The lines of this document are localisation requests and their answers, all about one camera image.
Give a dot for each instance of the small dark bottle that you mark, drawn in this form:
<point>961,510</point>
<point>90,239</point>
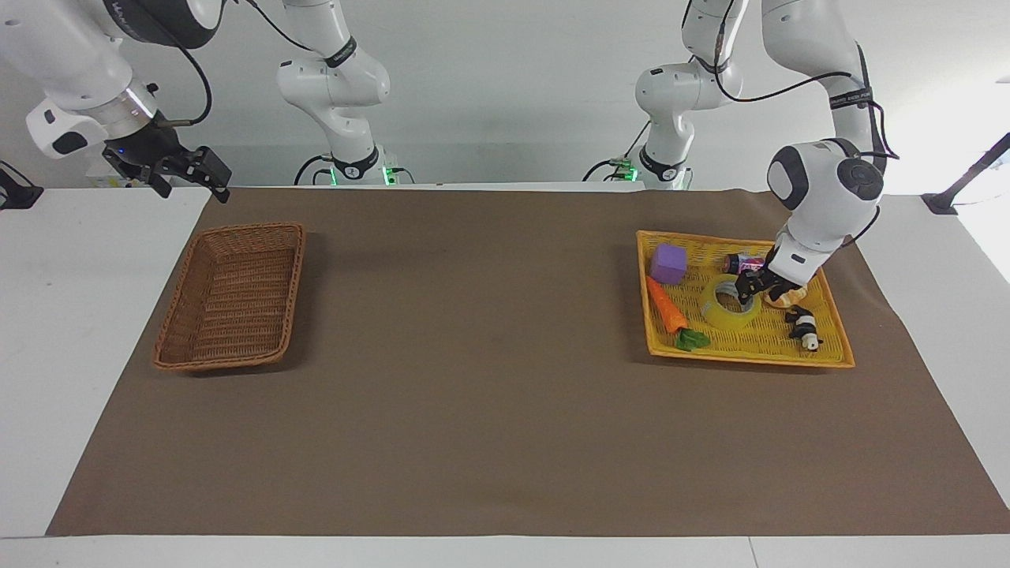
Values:
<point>738,262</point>

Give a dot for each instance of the purple cube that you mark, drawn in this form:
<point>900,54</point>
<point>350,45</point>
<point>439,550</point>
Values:
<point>669,264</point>

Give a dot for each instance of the orange toy carrot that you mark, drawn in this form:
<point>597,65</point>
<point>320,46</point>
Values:
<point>667,308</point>

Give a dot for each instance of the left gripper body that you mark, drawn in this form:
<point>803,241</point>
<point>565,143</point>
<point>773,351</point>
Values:
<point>772,276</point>

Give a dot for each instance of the black and white panda toy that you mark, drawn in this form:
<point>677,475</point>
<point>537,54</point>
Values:
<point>803,325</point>

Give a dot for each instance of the toy bread roll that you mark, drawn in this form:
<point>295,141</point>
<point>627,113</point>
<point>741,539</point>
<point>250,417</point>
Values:
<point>789,297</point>

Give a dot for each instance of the clear yellowish tape roll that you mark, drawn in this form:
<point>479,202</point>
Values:
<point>722,317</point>

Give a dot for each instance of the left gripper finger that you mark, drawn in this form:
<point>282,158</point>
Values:
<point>745,285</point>
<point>760,292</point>

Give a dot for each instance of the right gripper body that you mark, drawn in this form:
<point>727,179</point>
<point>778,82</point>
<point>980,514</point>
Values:
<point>142,150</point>

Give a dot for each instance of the brown wicker basket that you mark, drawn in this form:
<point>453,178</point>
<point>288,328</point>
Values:
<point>233,304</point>

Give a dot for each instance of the black stand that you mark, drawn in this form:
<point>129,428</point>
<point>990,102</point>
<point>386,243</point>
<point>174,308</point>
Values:
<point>959,185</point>
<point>17,194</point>

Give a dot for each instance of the yellow woven basket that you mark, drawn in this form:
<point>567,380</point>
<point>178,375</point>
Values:
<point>757,339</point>

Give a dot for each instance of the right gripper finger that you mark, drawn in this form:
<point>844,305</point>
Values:
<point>162,183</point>
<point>211,170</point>

